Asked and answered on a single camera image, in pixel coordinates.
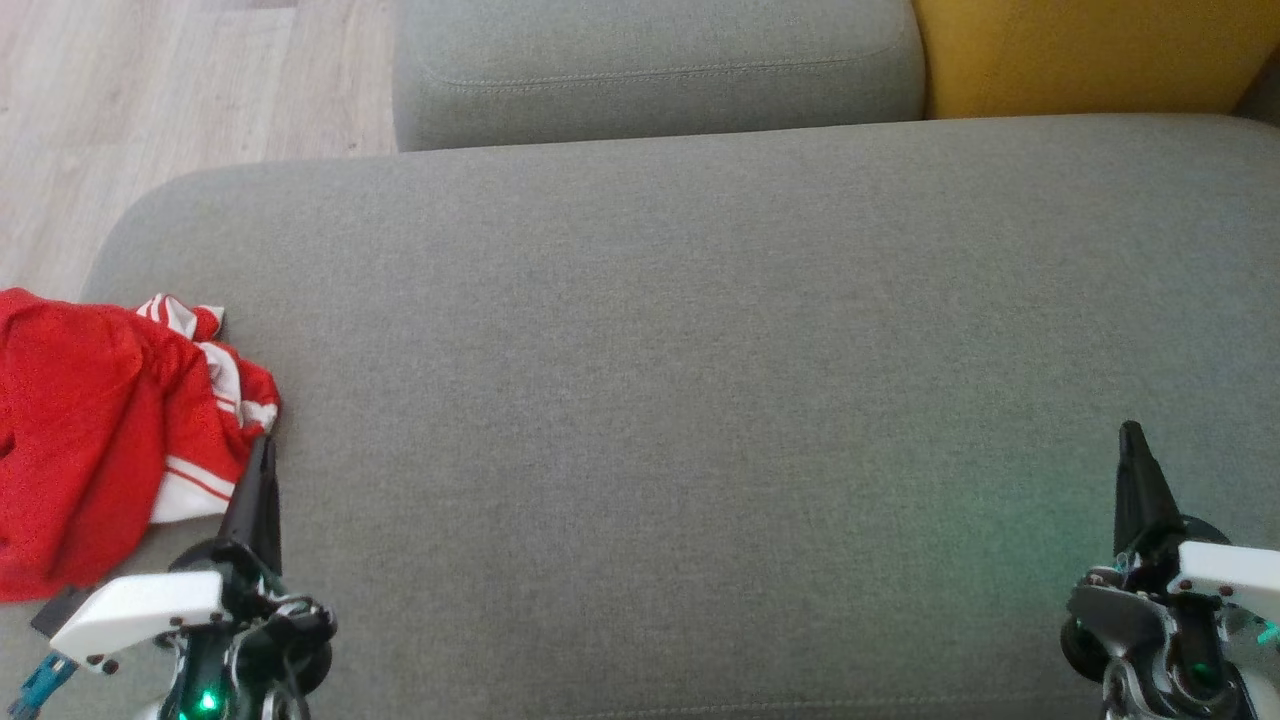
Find grey fabric sofa seat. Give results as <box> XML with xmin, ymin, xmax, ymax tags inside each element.
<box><xmin>0</xmin><ymin>113</ymin><xmax>1280</xmax><ymax>720</ymax></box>

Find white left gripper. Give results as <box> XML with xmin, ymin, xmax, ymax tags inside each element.
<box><xmin>50</xmin><ymin>436</ymin><xmax>338</xmax><ymax>720</ymax></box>

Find red shorts white stripes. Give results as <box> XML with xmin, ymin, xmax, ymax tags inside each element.
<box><xmin>0</xmin><ymin>287</ymin><xmax>251</xmax><ymax>604</ymax></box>

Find large yellow sofa cushion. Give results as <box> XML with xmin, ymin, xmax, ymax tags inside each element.
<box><xmin>912</xmin><ymin>0</ymin><xmax>1280</xmax><ymax>121</ymax></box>

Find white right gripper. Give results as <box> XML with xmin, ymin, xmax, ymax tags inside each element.
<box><xmin>1060</xmin><ymin>421</ymin><xmax>1280</xmax><ymax>720</ymax></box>

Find black cable teal connector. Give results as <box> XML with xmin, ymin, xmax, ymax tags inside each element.
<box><xmin>6</xmin><ymin>653</ymin><xmax>78</xmax><ymax>720</ymax></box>

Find grey sofa back cushion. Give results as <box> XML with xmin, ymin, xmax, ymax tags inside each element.
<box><xmin>392</xmin><ymin>0</ymin><xmax>926</xmax><ymax>153</ymax></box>

